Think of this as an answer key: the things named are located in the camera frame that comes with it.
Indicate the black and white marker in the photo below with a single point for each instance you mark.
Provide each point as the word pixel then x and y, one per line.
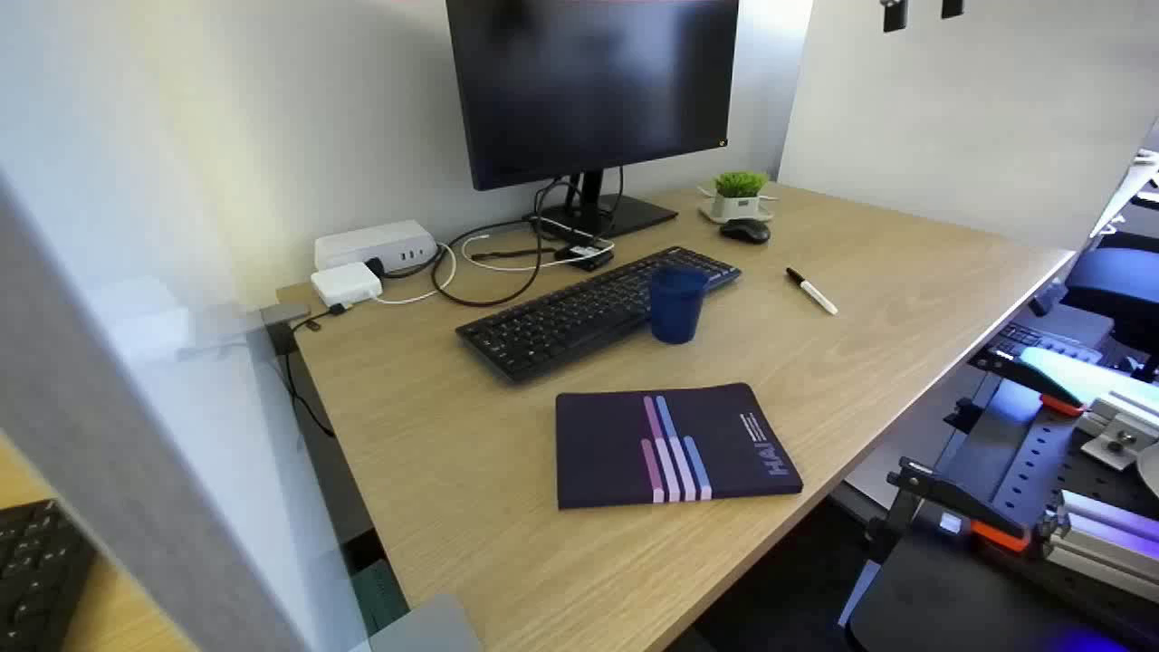
pixel 813 292

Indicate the blue plastic cup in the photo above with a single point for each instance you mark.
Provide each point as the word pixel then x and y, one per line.
pixel 674 302

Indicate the black keyboard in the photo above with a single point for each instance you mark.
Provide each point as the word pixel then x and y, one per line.
pixel 563 326

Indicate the dark purple striped notebook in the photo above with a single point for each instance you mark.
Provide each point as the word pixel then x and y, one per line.
pixel 669 446

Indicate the dark computer mouse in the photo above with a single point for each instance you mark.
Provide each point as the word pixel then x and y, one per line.
pixel 746 228

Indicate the white power strip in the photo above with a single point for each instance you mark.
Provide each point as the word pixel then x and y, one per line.
pixel 391 249

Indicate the small green potted plant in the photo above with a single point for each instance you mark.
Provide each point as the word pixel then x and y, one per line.
pixel 740 193

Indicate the black computer monitor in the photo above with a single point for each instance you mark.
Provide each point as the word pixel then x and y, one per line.
pixel 576 90

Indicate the white power adapter box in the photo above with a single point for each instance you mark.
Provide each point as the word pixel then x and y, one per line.
pixel 347 285

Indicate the black orange clamp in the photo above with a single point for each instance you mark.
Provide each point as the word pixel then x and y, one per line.
pixel 918 488

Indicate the grey partition panel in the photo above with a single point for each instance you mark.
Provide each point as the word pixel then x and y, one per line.
pixel 86 428

